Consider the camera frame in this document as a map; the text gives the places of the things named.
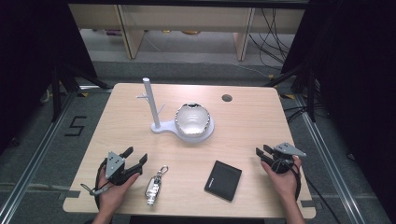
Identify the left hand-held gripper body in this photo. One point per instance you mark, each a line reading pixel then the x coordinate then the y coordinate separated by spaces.
pixel 114 165

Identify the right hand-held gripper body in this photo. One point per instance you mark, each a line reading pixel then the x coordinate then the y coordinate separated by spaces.
pixel 285 155

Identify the person's right hand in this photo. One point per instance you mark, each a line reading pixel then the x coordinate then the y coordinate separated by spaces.
pixel 284 183

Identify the person's left hand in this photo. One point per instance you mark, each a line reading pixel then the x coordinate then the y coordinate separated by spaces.
pixel 115 194

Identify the black wallet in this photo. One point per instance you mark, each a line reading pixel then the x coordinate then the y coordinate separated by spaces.
pixel 223 180

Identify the white tree stand with tray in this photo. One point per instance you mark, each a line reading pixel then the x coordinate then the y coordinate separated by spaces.
pixel 151 107

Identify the white bowl with silver rim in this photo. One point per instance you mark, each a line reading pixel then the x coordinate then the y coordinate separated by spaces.
pixel 192 119

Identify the dark round table grommet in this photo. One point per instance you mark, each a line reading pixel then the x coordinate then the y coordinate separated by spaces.
pixel 227 98

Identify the black metal stand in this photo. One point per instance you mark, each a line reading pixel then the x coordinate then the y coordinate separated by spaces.
pixel 306 84
pixel 67 81

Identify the yellow object under desk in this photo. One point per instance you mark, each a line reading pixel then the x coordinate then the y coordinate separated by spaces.
pixel 190 32

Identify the light wooden desk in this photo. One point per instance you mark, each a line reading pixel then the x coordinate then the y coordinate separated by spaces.
pixel 186 17

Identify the aluminium floor rail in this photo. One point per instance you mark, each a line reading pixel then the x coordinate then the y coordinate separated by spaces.
pixel 327 155
pixel 37 152

